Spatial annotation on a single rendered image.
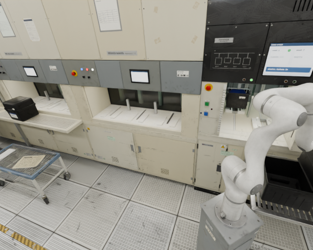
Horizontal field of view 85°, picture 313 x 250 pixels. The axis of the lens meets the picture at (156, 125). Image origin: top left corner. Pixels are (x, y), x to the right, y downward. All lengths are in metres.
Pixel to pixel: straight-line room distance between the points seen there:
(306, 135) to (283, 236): 1.36
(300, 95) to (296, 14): 0.66
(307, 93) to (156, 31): 1.09
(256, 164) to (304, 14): 0.96
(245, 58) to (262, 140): 0.73
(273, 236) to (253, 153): 1.44
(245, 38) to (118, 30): 1.00
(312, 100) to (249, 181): 0.44
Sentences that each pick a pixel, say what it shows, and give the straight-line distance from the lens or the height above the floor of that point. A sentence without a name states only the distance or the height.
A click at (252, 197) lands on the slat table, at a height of 0.76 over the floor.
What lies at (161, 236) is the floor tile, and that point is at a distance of 2.06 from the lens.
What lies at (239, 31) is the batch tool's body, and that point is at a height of 1.76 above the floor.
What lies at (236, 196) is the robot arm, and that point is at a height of 1.00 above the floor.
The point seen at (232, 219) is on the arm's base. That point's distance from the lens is 1.29.
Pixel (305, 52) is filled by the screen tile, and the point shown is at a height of 1.62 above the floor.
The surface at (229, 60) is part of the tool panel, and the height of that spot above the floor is 1.57.
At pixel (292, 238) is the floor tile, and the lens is 2.35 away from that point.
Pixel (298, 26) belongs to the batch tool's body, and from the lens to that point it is 1.49.
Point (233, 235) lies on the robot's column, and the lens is 1.27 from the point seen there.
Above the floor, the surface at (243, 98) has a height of 1.06.
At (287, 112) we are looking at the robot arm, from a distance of 0.84.
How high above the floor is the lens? 1.87
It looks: 32 degrees down
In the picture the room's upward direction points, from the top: 4 degrees counter-clockwise
